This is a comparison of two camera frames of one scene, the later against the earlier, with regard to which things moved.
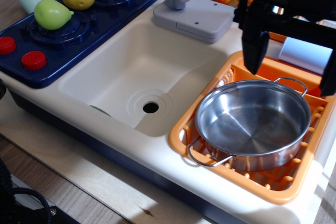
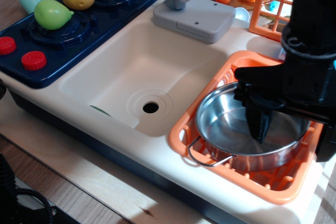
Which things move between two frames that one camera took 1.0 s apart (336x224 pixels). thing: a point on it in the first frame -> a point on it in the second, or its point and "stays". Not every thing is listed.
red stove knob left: x=8 y=45 stays
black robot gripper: x=274 y=6 -> x=304 y=82
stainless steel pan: x=259 y=124 stays
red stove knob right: x=33 y=60 stays
